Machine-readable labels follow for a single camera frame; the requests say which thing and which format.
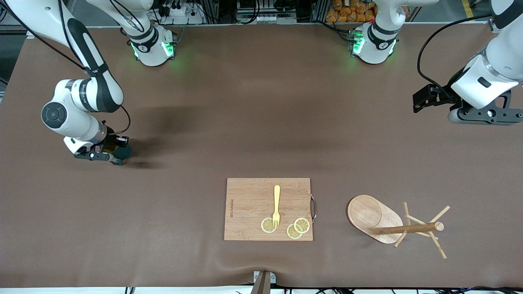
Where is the bamboo cutting board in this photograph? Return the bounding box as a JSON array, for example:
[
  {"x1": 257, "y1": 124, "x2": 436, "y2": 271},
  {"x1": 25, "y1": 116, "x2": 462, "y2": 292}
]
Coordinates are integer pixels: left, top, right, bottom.
[{"x1": 224, "y1": 178, "x2": 317, "y2": 241}]

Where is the aluminium camera post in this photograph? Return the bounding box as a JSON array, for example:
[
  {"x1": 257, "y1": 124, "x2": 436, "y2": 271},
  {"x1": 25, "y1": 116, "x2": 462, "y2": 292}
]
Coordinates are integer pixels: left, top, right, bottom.
[{"x1": 250, "y1": 270, "x2": 276, "y2": 294}]

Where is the bag of orange fruit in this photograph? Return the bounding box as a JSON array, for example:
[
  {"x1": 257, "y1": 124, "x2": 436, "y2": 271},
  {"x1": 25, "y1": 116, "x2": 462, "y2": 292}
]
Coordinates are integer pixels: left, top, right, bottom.
[{"x1": 326, "y1": 0, "x2": 410, "y2": 23}]

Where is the grey equipment box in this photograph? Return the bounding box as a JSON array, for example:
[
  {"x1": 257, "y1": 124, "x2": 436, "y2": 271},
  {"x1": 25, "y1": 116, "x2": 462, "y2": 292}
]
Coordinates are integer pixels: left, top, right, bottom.
[{"x1": 236, "y1": 0, "x2": 298, "y2": 24}]

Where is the wooden mug tree rack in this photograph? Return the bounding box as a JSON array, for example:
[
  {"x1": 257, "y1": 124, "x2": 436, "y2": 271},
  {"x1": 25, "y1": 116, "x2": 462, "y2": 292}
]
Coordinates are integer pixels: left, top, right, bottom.
[{"x1": 347, "y1": 195, "x2": 451, "y2": 259}]

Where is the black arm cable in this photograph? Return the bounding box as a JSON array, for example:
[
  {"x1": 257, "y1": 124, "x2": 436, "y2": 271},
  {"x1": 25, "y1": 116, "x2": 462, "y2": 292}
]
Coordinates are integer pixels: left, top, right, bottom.
[
  {"x1": 417, "y1": 16, "x2": 493, "y2": 102},
  {"x1": 0, "y1": 0, "x2": 132, "y2": 137}
]

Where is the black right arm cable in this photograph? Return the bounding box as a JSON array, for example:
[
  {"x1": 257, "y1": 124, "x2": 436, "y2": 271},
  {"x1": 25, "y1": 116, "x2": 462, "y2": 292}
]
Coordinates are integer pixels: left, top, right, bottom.
[{"x1": 0, "y1": 0, "x2": 132, "y2": 137}]

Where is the white power strip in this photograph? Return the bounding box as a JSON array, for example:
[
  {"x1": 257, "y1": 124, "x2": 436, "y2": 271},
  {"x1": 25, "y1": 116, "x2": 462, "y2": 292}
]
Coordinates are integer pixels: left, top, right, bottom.
[{"x1": 157, "y1": 3, "x2": 205, "y2": 25}]

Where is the teal mug with yellow inside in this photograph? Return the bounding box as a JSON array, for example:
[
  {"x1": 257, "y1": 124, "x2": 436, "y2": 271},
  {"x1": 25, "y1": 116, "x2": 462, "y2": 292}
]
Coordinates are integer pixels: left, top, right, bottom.
[{"x1": 111, "y1": 145, "x2": 133, "y2": 166}]

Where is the yellow plastic fork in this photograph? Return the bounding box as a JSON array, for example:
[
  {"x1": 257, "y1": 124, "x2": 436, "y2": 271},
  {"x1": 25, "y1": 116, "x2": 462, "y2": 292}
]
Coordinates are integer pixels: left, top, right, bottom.
[{"x1": 273, "y1": 185, "x2": 281, "y2": 228}]

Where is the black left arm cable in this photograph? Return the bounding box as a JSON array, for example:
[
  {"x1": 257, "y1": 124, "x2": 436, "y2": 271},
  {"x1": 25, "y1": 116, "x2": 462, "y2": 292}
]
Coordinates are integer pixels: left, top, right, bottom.
[{"x1": 417, "y1": 16, "x2": 493, "y2": 102}]

